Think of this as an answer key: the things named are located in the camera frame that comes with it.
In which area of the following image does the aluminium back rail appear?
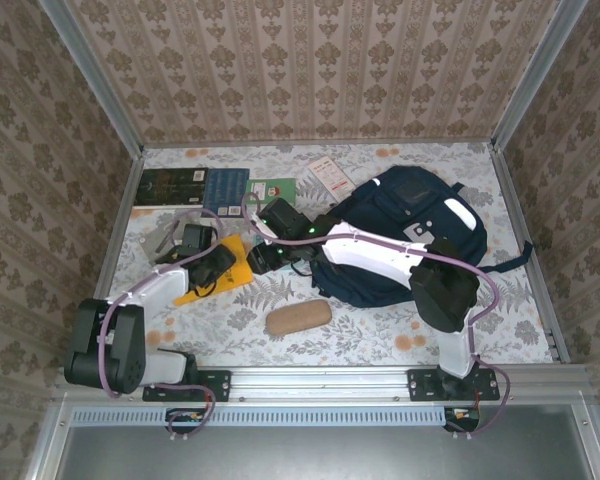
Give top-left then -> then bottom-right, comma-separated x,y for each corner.
140,135 -> 497,149

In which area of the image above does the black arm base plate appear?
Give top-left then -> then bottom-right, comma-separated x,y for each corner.
141,368 -> 232,404
407,368 -> 501,404

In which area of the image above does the yellow notebook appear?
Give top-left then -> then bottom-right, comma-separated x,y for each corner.
173,233 -> 255,309

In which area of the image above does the black book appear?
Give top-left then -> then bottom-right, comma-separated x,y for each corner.
133,167 -> 210,208

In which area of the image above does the green book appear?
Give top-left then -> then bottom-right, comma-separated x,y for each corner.
244,178 -> 297,206

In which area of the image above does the white red card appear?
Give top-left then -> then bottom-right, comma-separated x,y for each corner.
308,154 -> 355,204

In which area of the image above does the blue book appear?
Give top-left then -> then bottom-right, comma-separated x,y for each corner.
202,167 -> 251,219

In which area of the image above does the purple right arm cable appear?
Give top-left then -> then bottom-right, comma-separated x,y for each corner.
242,192 -> 511,441

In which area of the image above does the grey slotted cable duct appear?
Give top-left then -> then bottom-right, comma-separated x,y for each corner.
71,407 -> 449,427

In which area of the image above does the aluminium mounting rail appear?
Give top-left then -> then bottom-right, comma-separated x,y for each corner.
54,364 -> 594,404

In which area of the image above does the aluminium frame post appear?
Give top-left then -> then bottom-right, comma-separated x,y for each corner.
492,0 -> 589,151
37,0 -> 146,156

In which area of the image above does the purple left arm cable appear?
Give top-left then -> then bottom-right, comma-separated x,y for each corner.
97,207 -> 226,444

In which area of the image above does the cork glasses case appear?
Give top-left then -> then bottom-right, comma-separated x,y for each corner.
264,299 -> 333,336

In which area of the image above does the aluminium side rail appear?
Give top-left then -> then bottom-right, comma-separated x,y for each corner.
73,147 -> 146,369
489,142 -> 571,364

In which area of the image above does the navy blue backpack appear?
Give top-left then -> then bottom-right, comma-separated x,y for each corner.
309,166 -> 535,309

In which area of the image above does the grey metal panel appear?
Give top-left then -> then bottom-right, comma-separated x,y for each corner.
27,394 -> 600,480

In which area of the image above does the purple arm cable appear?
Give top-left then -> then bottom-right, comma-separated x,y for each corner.
242,192 -> 511,441
97,207 -> 226,444

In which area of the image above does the small wiring connector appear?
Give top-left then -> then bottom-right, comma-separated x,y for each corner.
444,405 -> 481,435
164,407 -> 214,444

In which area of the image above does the grey pen box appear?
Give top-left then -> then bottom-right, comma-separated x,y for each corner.
138,209 -> 186,266

